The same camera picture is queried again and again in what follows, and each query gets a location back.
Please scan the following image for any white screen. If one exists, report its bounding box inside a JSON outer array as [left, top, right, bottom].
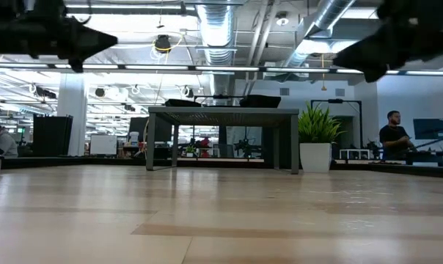
[[89, 133, 118, 156]]

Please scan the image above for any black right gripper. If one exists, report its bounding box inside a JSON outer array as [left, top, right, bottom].
[[333, 0, 443, 84]]

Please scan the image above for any yellow hanging pendant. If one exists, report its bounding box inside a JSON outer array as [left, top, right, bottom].
[[319, 54, 328, 92]]

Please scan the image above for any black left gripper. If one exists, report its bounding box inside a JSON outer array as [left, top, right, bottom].
[[0, 0, 119, 73]]

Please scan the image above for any person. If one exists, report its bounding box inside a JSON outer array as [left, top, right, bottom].
[[378, 109, 416, 161], [0, 121, 20, 159]]

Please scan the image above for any ribbed silver air duct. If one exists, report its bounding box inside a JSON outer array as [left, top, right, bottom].
[[196, 0, 238, 97]]

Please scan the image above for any black ceiling dome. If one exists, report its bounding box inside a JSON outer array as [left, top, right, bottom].
[[154, 34, 172, 55]]

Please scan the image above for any black cabinet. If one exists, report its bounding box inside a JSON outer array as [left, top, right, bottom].
[[32, 114, 74, 158]]

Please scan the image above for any black standing desk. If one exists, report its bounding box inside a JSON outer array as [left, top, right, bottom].
[[403, 149, 443, 166]]

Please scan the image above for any green plant in white pot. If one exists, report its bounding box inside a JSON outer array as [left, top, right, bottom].
[[297, 100, 346, 172]]

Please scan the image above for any black desk monitor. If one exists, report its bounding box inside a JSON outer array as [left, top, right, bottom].
[[128, 116, 173, 143]]

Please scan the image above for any black gantry frame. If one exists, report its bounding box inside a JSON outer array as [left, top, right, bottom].
[[310, 98, 363, 150]]

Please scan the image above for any small white rack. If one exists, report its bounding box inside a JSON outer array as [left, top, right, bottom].
[[340, 147, 373, 161]]

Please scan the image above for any grey perforated metal shelf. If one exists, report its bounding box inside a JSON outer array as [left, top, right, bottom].
[[145, 106, 301, 175]]

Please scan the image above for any black wall monitor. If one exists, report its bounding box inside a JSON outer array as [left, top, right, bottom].
[[412, 117, 443, 141]]

